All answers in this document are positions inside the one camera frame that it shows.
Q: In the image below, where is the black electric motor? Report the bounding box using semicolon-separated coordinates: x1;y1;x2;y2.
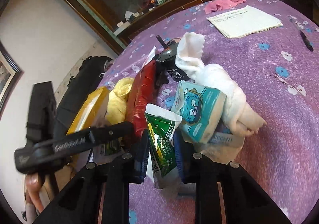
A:
156;35;191;82

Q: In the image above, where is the white paper sheet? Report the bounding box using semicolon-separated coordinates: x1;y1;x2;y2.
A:
207;5;283;38

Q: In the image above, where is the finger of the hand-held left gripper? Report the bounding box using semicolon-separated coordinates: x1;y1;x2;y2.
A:
52;121;135;156

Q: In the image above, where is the teal cartoon tissue pack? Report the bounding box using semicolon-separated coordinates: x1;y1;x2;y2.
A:
171;80;227;144

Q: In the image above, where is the wooden glass cabinet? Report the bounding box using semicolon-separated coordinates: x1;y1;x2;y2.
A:
47;0;240;55

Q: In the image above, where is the black leather sofa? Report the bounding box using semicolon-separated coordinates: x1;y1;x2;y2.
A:
53;56;114;189

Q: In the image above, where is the framed wall picture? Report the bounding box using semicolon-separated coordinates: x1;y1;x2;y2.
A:
0;42;23;115

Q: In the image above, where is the yellow-edged tray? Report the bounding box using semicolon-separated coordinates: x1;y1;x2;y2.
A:
66;86;111;137

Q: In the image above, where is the purple floral tablecloth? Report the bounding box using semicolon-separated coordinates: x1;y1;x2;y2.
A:
75;0;319;224

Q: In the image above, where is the green and white tube packet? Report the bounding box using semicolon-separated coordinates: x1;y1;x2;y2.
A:
145;104;183;189

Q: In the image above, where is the pink cloth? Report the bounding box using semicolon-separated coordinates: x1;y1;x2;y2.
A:
204;0;247;14

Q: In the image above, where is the white towel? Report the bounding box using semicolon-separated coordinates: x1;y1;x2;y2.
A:
174;33;267;137

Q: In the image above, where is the white desiccant packet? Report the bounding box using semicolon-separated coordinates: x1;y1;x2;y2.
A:
199;124;246;163

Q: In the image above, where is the person's left hand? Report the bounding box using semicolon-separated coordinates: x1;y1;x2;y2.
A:
24;171;47;216

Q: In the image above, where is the yellow cloth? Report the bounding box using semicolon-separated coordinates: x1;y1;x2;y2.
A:
105;77;135;125

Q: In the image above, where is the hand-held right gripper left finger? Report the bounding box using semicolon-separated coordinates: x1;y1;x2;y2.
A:
33;129;150;224

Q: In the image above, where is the red pouch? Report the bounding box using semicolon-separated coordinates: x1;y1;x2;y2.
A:
125;60;158;145

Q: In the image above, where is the black pen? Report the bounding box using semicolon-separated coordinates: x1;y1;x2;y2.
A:
288;15;314;52

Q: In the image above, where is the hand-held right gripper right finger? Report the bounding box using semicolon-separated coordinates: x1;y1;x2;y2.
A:
173;130;292;224

